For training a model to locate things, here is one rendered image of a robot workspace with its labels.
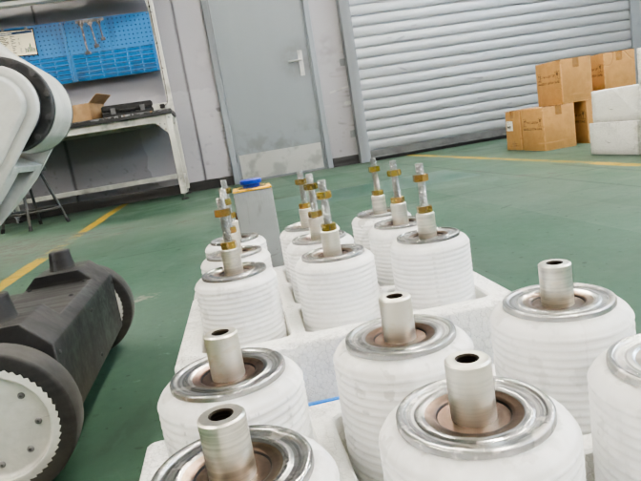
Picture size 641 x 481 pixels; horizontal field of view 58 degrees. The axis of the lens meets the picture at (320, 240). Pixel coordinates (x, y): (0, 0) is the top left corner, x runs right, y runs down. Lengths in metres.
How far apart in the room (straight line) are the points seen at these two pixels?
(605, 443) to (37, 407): 0.68
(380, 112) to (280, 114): 0.99
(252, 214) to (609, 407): 0.81
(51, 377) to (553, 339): 0.61
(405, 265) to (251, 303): 0.18
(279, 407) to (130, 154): 5.52
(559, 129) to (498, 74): 2.14
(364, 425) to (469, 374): 0.13
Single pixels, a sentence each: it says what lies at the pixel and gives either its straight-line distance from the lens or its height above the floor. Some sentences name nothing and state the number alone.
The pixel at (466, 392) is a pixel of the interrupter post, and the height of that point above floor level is 0.27.
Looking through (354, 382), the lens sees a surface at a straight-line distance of 0.38.
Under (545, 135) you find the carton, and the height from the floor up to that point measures 0.10.
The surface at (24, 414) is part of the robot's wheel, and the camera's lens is 0.85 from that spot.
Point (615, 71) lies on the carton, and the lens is 4.72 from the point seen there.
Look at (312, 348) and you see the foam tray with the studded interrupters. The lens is 0.64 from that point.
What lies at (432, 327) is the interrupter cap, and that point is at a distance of 0.41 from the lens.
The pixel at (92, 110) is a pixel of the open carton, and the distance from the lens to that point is 5.42.
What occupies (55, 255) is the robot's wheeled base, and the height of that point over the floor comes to 0.24.
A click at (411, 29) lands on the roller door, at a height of 1.21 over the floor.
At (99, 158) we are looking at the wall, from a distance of 5.89.
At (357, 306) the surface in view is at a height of 0.20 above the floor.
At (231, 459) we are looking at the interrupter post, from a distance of 0.27.
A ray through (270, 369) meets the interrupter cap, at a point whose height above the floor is 0.25.
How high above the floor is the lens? 0.40
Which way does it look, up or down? 11 degrees down
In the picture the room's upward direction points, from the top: 9 degrees counter-clockwise
